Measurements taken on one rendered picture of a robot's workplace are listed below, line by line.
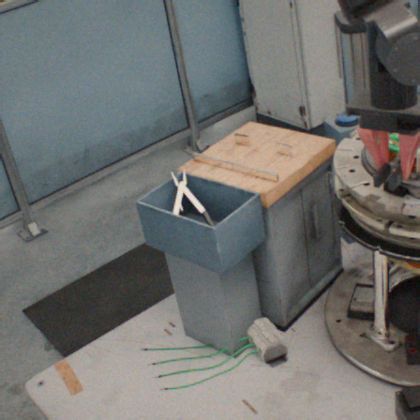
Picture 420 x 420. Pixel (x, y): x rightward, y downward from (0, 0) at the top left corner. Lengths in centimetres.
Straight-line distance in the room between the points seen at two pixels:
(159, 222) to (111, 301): 161
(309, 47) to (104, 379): 238
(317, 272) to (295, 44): 215
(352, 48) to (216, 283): 61
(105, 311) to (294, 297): 149
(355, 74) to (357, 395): 69
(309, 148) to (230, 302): 29
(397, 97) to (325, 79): 264
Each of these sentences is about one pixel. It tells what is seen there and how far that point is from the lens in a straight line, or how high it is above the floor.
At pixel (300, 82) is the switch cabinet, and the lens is 336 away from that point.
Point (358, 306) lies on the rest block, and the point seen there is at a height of 83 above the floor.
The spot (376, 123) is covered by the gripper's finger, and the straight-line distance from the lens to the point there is 81.
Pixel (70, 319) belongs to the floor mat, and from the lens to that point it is 264.
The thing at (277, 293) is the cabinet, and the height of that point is 87.
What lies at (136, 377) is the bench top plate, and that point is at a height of 78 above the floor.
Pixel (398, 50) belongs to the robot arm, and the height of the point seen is 136.
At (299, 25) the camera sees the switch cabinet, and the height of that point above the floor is 65.
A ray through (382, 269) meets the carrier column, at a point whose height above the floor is 96.
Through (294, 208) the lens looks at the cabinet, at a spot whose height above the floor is 99.
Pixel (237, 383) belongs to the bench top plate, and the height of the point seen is 78.
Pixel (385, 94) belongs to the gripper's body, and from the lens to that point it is 79.
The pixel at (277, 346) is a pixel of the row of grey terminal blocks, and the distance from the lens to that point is 114.
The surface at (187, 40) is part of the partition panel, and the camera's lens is 348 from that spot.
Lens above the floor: 159
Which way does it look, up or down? 31 degrees down
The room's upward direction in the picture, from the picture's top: 11 degrees counter-clockwise
